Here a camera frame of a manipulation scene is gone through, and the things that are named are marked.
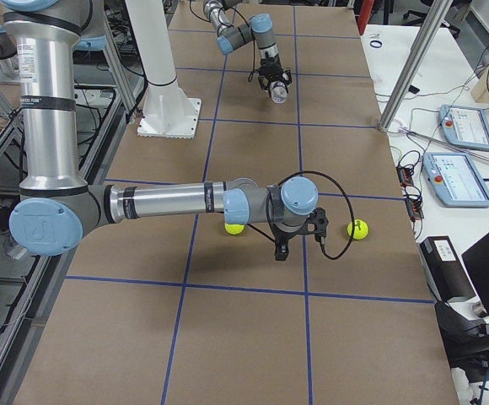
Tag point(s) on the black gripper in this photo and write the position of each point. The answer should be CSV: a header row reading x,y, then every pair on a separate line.
x,y
271,70
284,236

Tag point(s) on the yellow tennis ball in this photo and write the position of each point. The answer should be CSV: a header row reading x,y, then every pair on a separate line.
x,y
234,229
358,229

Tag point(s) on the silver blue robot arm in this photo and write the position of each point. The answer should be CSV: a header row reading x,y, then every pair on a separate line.
x,y
257,29
57,207

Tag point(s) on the orange black electronics module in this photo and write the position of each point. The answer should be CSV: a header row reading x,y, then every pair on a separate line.
x,y
411,193

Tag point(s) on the black box with label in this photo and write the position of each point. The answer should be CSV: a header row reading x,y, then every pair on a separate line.
x,y
445,273

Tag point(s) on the near teach pendant tablet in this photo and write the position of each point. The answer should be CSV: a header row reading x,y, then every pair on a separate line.
x,y
455,180

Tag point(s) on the teach pendant tablet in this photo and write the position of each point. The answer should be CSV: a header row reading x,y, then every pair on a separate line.
x,y
465,127
455,180

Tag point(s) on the far teach pendant tablet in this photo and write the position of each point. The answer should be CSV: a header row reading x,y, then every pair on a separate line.
x,y
465,127

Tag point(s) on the white camera pedestal column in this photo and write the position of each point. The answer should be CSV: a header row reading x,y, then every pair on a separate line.
x,y
166,112

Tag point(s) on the aluminium frame post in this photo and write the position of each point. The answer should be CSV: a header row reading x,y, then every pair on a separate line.
x,y
424,39

